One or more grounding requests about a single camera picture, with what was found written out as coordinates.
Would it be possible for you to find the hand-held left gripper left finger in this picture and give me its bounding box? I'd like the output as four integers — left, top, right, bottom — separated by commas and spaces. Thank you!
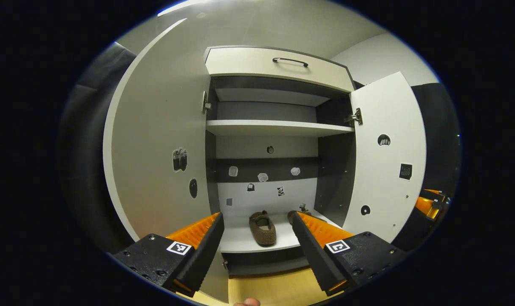
109, 212, 225, 297

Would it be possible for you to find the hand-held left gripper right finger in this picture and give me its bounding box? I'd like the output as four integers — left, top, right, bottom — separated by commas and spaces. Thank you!
291, 212, 407, 297

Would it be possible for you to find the white cabinet door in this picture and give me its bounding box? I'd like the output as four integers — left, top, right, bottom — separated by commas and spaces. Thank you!
342, 71, 428, 244
102, 18, 218, 303

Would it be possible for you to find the brown fuzzy shoe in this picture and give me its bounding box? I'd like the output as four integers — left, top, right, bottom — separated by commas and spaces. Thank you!
249, 210, 277, 246
287, 210, 313, 224

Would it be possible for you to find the white shoe cabinet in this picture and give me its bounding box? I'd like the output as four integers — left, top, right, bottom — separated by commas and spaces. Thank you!
102, 18, 428, 303

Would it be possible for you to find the white cabinet shelf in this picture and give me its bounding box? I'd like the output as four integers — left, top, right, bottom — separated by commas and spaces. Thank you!
206, 120, 355, 137

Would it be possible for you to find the cream cabinet drawer front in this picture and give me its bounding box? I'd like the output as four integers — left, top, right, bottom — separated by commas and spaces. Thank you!
204, 46, 356, 93

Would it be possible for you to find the black drawer handle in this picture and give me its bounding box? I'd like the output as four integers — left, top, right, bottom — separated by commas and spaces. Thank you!
272, 57, 309, 68

